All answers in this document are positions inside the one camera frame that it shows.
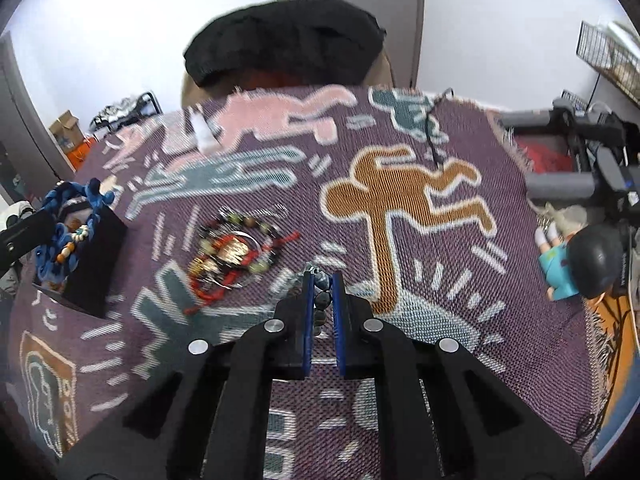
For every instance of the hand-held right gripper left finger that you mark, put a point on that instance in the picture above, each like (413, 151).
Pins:
(308, 312)

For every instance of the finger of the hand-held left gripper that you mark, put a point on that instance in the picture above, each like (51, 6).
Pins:
(22, 240)

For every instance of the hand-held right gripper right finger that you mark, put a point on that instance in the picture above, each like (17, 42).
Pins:
(339, 322)

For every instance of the black jewelry box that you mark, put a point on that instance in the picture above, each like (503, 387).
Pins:
(95, 265)

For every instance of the pile of beaded jewelry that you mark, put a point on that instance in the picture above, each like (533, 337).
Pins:
(235, 252)

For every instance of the orange bag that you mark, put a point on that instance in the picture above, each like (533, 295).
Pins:
(82, 154)

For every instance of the grey cabinet door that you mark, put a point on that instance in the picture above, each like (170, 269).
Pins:
(22, 125)

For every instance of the cardboard box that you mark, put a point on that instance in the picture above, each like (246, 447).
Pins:
(66, 127)

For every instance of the printed woven blanket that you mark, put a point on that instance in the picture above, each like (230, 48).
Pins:
(360, 170)

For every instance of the heap of patterned clothes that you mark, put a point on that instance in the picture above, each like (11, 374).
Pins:
(122, 110)

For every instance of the grey plush toy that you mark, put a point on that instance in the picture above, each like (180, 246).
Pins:
(562, 217)

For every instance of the tan chair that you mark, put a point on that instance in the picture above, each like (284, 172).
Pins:
(384, 74)

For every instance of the black-haired doll in blue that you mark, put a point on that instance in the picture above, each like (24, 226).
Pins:
(585, 260)

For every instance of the red cloth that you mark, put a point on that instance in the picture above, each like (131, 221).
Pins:
(545, 155)

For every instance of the black knit cloth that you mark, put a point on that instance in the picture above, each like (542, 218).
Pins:
(285, 40)

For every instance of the orange and blue mat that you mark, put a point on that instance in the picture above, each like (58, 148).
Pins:
(617, 360)

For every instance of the black and grey machine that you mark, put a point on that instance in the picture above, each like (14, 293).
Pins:
(605, 160)

